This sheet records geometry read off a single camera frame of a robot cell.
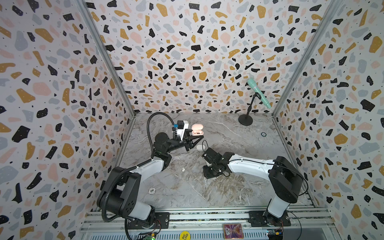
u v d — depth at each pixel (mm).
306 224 747
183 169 902
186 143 680
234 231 701
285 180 462
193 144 706
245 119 1192
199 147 995
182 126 653
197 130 733
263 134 1096
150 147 611
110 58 884
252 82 976
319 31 797
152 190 833
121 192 430
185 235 696
